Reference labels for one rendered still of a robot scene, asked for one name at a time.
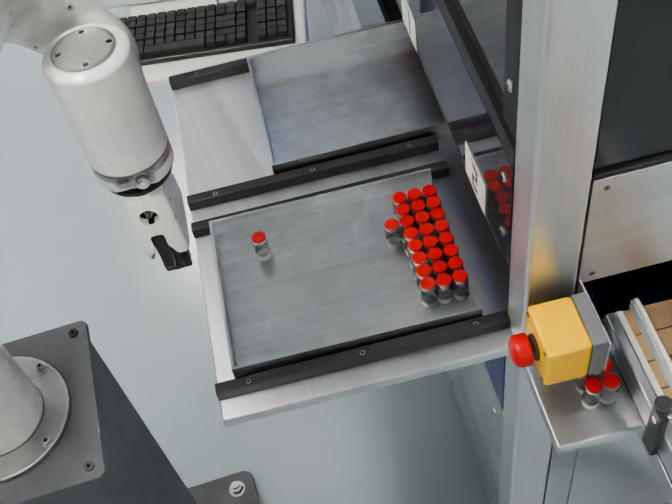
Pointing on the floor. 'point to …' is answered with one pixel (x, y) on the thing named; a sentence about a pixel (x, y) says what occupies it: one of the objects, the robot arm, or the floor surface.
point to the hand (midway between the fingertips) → (175, 253)
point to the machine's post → (549, 199)
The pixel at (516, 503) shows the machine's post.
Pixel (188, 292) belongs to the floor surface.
